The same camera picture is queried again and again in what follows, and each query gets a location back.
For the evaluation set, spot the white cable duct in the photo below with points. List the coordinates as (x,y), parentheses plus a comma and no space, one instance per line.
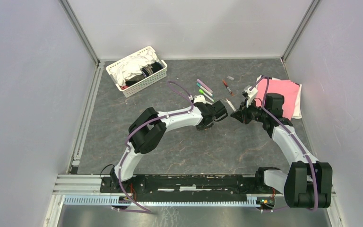
(117,201)

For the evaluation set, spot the white cloth in basket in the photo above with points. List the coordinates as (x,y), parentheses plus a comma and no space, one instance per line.
(132,66)

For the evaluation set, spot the dark cloth in basket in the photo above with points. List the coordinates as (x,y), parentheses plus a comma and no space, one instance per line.
(151,69)

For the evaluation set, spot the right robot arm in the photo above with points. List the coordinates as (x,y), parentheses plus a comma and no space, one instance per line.
(308,183)

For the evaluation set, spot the white plastic basket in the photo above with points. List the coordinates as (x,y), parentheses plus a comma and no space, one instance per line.
(138,83)

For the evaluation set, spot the purple pen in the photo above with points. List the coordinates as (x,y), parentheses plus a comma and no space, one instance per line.
(204,86)

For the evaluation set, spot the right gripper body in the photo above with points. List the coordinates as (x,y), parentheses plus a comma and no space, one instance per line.
(252,113)

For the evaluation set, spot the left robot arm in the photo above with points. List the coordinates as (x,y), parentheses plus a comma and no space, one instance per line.
(147,130)

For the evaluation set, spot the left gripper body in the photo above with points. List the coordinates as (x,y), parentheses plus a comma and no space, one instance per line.
(202,127)

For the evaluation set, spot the teal white marker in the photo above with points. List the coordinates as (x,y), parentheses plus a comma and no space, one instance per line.
(204,89)

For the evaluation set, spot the white cloth under pink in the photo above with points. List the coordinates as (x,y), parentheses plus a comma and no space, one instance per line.
(298,106)

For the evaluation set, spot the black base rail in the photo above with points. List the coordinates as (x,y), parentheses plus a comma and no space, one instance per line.
(195,188)

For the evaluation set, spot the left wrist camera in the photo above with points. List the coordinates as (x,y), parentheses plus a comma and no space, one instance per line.
(199,99)

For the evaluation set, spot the brown pen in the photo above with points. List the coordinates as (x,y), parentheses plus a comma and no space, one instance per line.
(227,87)

